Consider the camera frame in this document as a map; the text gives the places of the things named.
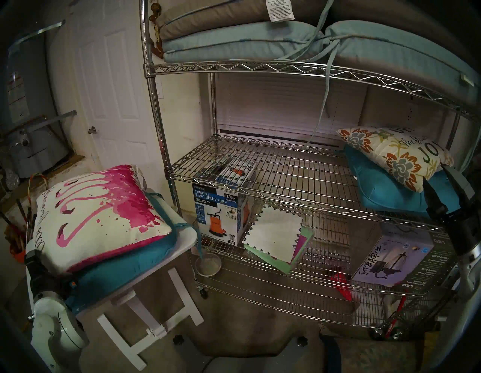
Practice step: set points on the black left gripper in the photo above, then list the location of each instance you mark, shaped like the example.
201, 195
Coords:
45, 282

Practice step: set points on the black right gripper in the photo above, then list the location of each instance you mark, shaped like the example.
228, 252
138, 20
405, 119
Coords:
464, 229

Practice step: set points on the floral JOY throw pillow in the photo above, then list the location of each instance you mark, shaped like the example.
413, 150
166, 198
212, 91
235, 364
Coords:
398, 154

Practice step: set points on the pink flamingo throw pillow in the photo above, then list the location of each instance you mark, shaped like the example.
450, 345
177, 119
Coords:
97, 218

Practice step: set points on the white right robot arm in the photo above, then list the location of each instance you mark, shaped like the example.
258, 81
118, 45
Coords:
468, 270

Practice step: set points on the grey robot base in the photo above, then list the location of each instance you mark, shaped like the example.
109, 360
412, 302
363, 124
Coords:
244, 363

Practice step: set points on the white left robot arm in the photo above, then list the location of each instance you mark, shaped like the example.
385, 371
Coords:
56, 331

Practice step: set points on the teal tufted seat cushion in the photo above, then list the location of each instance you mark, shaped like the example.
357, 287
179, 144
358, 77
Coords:
383, 195

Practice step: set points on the teal flat seat cushion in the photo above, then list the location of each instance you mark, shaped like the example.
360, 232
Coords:
124, 270

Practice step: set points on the light blue tied cushion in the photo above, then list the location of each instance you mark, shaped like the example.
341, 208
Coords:
394, 49

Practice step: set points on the white cushion care tag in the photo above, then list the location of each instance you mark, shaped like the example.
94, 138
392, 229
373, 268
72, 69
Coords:
280, 10

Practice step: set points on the light blue bench cushion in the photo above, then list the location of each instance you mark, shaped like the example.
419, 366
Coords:
240, 41

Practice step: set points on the orange bucket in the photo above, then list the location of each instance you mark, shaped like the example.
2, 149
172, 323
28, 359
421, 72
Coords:
18, 255

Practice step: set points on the LED lamp box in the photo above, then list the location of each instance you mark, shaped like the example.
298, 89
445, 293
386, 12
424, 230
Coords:
394, 259

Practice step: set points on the silver round ornament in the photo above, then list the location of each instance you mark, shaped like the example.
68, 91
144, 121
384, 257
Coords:
12, 180

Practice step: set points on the brown wooden ledge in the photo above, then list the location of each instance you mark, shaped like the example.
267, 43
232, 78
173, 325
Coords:
56, 169

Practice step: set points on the grey water heater tank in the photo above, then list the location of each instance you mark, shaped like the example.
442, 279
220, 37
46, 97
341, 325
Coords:
34, 150

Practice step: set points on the red plastic bag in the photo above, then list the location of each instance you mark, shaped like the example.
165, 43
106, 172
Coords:
342, 285

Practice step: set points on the white folding table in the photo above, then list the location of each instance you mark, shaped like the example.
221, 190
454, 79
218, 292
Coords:
184, 240

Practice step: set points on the black base knob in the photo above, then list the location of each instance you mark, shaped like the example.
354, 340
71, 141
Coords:
178, 340
302, 341

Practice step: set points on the pink paper sheet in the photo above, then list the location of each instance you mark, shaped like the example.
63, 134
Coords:
300, 246

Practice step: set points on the black caster wheel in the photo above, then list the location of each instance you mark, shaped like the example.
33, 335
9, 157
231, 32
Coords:
203, 293

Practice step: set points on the clear glass bowl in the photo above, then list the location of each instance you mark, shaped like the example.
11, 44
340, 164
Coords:
208, 265

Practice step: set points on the green paper sheet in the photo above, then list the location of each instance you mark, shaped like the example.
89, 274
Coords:
289, 265

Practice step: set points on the patterned grey cloth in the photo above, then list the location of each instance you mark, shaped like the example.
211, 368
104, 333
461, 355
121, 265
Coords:
375, 357

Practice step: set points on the white scalloped paper sheet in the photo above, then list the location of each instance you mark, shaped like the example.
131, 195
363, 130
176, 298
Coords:
274, 233

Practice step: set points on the utility pump box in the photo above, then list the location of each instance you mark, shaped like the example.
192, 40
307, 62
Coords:
214, 210

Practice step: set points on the dark blue cloth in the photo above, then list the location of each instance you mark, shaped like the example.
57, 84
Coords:
332, 355

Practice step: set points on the white panel door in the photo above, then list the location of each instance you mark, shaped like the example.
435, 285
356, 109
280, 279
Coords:
112, 75

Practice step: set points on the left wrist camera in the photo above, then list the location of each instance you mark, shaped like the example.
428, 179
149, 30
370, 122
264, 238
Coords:
74, 284

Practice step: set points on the brown wooden wall hooks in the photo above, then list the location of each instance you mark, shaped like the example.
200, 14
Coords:
155, 41

